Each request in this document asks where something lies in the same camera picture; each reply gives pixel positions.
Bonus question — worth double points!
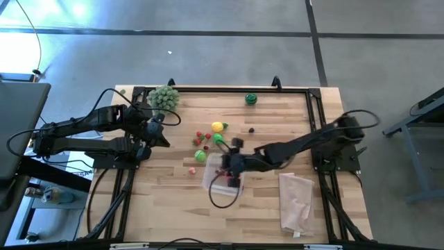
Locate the green faux potted plant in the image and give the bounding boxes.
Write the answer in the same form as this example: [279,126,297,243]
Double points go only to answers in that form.
[146,85,181,115]

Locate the dark grey desk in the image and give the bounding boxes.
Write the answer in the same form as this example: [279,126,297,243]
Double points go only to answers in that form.
[0,80,53,213]

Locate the clear plastic tupperware container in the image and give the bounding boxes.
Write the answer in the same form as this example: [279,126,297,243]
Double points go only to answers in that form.
[202,152,246,197]

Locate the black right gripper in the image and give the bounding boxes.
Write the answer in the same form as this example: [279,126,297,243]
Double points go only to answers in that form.
[221,137,249,188]

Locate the thin yellow cable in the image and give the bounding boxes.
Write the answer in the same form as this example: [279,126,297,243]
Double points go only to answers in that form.
[15,0,43,76]

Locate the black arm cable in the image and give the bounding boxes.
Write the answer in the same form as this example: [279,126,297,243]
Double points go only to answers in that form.
[207,109,381,209]
[6,87,182,158]

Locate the yellow toy lemon with leaf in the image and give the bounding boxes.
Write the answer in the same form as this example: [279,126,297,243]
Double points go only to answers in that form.
[211,121,230,134]

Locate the black aluminium table frame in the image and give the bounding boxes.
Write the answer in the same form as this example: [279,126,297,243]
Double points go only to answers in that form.
[78,85,374,244]

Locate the white metal bracket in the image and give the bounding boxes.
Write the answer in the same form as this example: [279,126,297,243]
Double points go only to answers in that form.
[110,242,150,250]
[304,244,343,250]

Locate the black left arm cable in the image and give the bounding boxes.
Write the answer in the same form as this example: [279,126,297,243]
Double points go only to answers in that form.
[6,87,182,158]

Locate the grey desk frame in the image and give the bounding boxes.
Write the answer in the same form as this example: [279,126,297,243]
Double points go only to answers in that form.
[382,86,444,204]

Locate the white printed label sheet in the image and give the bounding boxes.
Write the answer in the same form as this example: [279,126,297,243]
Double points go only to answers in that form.
[67,151,94,178]

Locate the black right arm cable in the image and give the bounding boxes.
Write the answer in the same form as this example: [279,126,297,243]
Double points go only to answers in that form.
[207,109,381,209]

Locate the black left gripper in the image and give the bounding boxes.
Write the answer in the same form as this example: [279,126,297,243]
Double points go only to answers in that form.
[137,113,171,160]

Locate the clear plastic bottle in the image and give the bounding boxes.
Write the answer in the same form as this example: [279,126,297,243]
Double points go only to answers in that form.
[41,186,76,205]

